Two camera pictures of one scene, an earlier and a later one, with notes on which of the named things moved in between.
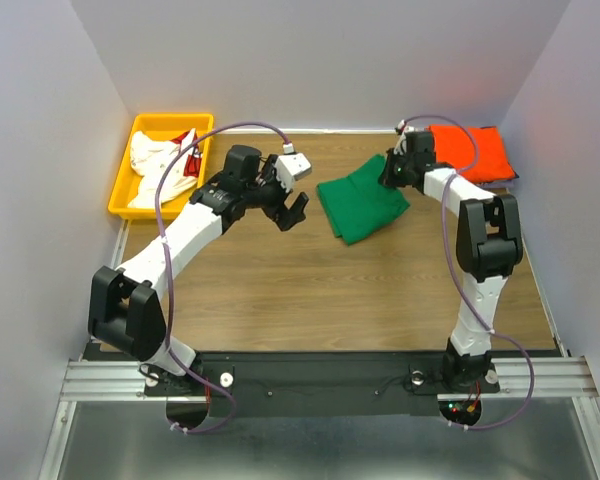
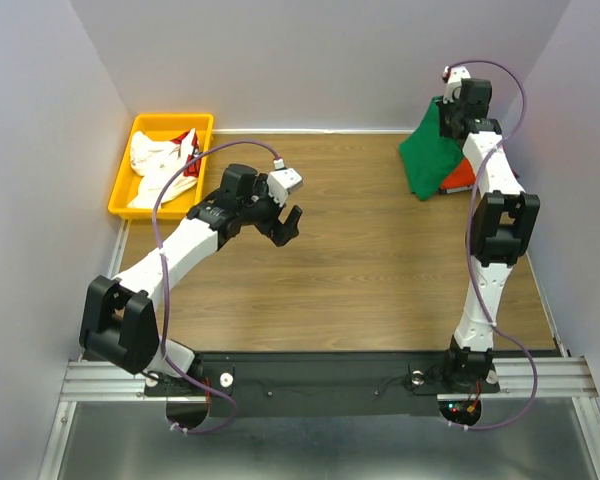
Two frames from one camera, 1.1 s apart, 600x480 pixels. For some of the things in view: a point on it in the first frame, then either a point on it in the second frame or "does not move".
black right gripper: [388, 176] -> [445, 130]
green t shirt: [359, 205] -> [428, 155]
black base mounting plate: [388, 385] does not move
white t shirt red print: [150, 160] does not move
